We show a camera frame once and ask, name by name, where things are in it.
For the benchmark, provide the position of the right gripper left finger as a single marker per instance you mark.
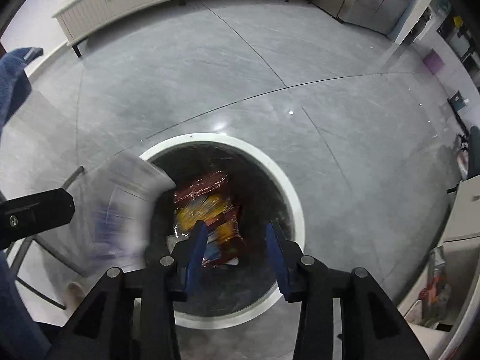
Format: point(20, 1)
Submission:
point(130, 315)

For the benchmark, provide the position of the small purple bin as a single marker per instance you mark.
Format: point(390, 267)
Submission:
point(433, 62)

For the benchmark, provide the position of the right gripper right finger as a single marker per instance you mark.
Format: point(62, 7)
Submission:
point(372, 326)

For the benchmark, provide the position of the white round trash bin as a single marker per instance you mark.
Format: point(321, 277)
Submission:
point(237, 190)

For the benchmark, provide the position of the blue white snack bag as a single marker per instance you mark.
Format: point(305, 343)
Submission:
point(120, 203)

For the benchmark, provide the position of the blue towel table cover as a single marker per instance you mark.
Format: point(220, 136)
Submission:
point(21, 337)

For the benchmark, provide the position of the red yellow snack bag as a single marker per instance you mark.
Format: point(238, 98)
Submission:
point(208, 199)

